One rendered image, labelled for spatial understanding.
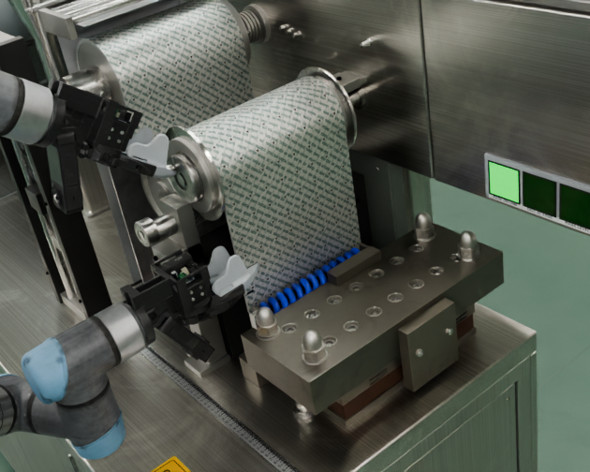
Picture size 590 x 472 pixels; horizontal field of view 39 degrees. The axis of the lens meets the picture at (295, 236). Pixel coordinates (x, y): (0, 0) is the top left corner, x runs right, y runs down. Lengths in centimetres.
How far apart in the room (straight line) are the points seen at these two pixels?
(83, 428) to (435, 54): 71
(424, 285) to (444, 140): 22
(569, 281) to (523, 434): 160
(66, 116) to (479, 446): 81
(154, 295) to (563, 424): 161
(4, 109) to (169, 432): 55
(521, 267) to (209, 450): 204
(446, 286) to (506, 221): 214
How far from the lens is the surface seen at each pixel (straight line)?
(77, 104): 111
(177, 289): 115
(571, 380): 267
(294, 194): 126
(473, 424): 137
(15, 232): 201
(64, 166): 112
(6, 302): 176
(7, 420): 122
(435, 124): 128
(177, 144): 121
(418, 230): 138
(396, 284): 129
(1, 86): 105
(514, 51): 114
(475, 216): 344
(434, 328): 125
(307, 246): 132
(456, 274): 130
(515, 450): 152
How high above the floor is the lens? 177
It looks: 31 degrees down
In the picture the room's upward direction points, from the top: 10 degrees counter-clockwise
